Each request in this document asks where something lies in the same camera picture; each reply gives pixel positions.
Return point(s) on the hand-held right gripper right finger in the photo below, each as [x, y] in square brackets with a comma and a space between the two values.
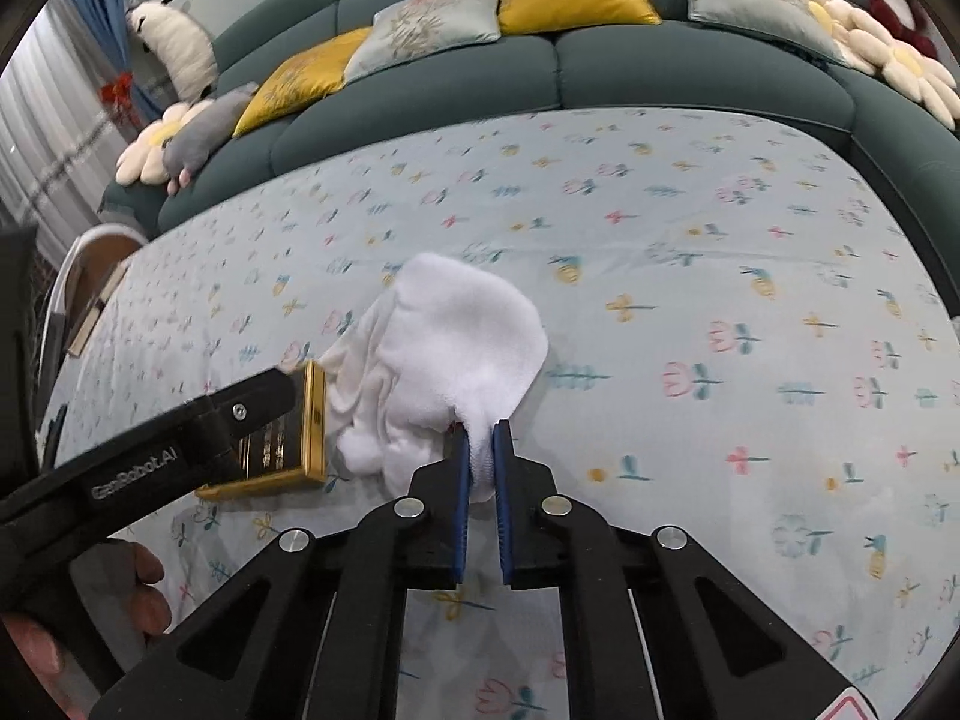
[504, 510]

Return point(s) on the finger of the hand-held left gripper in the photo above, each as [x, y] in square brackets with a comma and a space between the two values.
[187, 442]

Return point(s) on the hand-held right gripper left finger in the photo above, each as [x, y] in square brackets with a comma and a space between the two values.
[461, 510]

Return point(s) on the gold black box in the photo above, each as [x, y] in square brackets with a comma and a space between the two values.
[311, 427]

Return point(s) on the white cloth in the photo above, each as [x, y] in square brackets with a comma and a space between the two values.
[450, 345]

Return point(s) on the person's left hand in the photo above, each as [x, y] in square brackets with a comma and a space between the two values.
[146, 592]

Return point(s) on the white framed wooden chair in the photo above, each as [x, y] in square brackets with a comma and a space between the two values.
[94, 292]

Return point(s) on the white flower cushion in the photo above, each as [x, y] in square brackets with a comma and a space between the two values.
[919, 75]
[146, 146]
[832, 15]

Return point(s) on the grey plush toy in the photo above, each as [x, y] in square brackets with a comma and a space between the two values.
[202, 135]

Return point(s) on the floral pale blue tablecloth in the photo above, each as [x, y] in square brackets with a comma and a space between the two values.
[675, 240]

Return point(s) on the white sheer curtain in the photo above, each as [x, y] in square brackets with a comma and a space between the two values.
[52, 135]

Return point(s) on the red curtain tieback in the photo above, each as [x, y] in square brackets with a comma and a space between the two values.
[118, 94]

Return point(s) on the yellow embroidered cushion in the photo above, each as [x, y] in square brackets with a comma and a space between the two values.
[300, 82]

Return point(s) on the white sheep plush toy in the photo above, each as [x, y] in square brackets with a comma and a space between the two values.
[176, 45]

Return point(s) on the blue curtain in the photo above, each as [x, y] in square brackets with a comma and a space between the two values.
[97, 22]

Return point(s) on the teal sofa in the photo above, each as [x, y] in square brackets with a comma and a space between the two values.
[675, 67]

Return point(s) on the pale blue embroidered cushion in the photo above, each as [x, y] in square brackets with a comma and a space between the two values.
[750, 11]
[424, 30]

